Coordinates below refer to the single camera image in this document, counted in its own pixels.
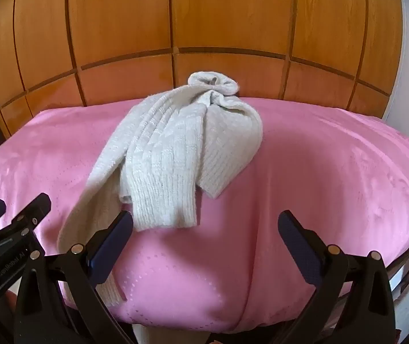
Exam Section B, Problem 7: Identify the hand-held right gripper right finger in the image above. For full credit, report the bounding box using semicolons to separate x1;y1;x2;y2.
278;211;396;344

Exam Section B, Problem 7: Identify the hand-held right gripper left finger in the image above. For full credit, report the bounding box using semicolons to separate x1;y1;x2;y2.
14;211;134;344

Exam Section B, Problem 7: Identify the white knit sweater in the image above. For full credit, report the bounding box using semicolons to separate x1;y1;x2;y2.
58;72;264;307

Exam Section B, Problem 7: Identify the pink blanket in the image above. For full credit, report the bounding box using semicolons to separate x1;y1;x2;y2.
0;97;409;333

